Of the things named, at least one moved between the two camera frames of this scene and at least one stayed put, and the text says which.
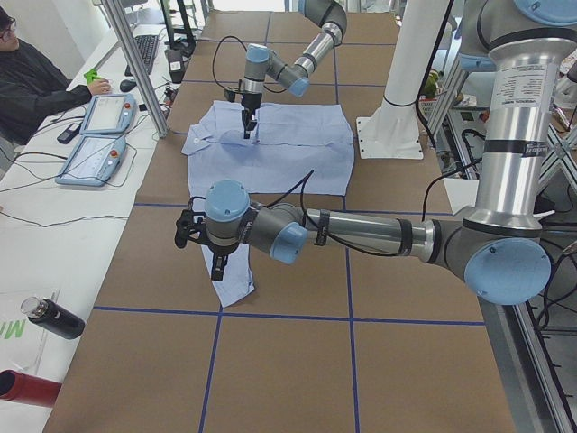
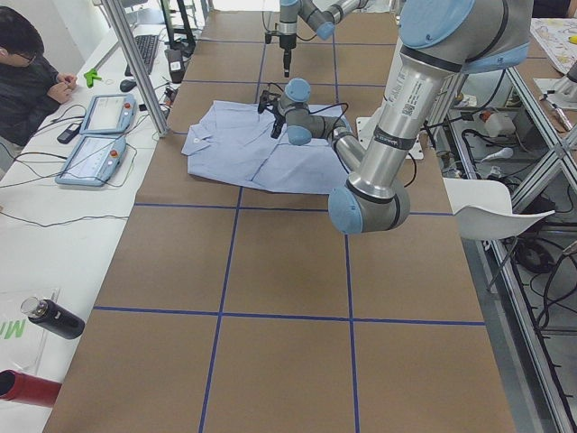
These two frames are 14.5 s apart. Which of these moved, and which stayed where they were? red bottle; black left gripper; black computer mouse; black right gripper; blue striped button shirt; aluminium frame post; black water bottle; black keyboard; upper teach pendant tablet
Moved: black left gripper; blue striped button shirt; black right gripper
Stayed: upper teach pendant tablet; red bottle; black water bottle; aluminium frame post; black computer mouse; black keyboard
